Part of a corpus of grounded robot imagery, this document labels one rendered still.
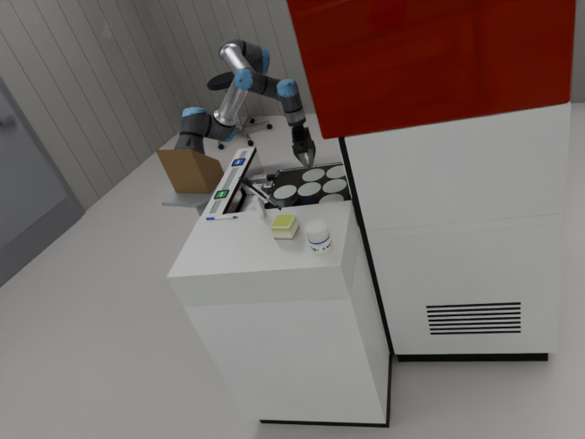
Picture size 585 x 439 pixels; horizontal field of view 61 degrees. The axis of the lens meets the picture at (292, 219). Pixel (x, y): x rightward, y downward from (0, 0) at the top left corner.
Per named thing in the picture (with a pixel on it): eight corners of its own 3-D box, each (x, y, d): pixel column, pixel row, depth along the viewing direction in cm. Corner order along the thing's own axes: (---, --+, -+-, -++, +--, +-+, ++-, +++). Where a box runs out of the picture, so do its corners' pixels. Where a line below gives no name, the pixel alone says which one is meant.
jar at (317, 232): (334, 240, 164) (327, 218, 159) (331, 255, 159) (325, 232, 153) (313, 242, 166) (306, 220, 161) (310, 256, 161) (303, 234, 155)
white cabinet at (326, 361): (395, 274, 282) (370, 150, 236) (388, 435, 208) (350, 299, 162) (289, 280, 301) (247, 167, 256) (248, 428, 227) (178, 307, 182)
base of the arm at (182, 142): (166, 151, 240) (169, 131, 241) (189, 158, 252) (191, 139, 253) (188, 150, 231) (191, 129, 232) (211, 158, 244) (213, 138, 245)
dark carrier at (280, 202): (353, 163, 215) (353, 161, 215) (345, 210, 189) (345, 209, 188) (279, 172, 226) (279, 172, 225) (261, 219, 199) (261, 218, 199)
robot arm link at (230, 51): (216, 28, 216) (245, 66, 180) (238, 36, 222) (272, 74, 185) (207, 53, 222) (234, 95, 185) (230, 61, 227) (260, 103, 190)
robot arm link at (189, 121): (176, 134, 245) (179, 107, 246) (201, 140, 252) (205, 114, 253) (183, 130, 235) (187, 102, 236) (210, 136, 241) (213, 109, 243)
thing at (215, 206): (264, 170, 247) (255, 145, 239) (232, 241, 205) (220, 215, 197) (246, 172, 250) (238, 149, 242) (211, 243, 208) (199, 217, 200)
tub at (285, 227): (300, 228, 174) (296, 213, 171) (293, 242, 169) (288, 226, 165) (282, 228, 178) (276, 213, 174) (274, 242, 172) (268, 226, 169)
